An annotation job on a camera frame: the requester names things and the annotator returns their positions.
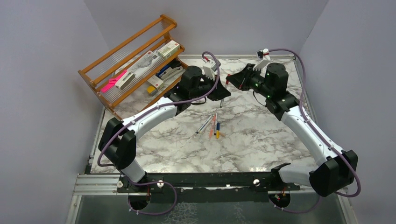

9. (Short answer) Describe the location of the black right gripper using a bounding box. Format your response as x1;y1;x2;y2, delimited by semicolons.
226;64;272;98

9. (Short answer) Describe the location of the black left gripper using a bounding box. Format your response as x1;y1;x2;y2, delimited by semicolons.
189;72;230;100

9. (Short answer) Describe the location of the white whiteboard marker pen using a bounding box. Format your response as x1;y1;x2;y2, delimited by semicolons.
219;80;229;108

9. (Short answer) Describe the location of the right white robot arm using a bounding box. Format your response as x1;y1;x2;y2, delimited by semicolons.
226;63;358;197

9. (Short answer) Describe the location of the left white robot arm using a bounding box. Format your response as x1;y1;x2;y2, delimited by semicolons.
98;66;231;192

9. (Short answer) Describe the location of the orange pen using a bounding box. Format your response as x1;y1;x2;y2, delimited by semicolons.
209;115;215;139

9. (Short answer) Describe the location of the blue grey stapler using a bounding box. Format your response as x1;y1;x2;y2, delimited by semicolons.
156;60;182;81

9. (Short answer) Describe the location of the white blue tip marker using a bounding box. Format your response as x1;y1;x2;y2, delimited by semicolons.
195;115;213;134

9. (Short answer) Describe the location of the green white deli box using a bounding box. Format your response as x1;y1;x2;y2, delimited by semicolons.
158;40;180;60

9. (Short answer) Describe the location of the beige deli staples box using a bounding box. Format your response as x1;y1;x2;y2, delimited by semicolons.
147;75;164;90

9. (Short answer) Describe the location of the yellow grey eraser block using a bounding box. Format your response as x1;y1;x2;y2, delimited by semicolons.
146;86;157;96

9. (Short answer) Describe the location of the long white printed box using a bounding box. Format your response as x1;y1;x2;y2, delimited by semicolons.
125;50;162;77

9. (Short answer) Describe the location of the wooden shelf rack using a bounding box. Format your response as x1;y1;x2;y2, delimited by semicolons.
79;14;187;119

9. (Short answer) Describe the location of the pink highlighter marker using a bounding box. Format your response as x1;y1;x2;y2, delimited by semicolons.
100;70;127;93

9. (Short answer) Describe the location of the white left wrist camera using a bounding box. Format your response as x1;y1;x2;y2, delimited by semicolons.
202;60;221;81

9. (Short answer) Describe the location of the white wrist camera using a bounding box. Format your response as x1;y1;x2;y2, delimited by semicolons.
253;49;271;71
202;60;221;81

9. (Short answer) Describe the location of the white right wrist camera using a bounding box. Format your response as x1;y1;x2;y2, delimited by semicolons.
253;49;271;71

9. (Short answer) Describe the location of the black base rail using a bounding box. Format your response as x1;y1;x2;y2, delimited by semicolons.
116;172;300;203

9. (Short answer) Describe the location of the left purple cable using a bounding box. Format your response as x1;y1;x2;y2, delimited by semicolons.
97;51;221;217

